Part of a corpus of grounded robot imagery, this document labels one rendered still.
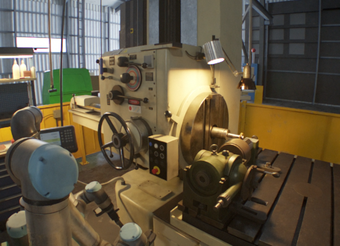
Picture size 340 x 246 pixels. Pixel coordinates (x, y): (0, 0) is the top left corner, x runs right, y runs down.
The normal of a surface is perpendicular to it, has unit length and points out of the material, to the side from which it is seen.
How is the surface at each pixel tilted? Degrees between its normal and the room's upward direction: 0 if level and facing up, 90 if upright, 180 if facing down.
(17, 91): 90
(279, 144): 90
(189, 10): 90
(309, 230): 0
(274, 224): 0
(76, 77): 84
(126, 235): 19
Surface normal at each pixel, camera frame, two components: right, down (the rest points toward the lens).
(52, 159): 0.90, -0.03
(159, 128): -0.65, 0.17
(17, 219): 0.02, -0.95
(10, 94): 0.72, 0.15
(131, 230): -0.15, -0.85
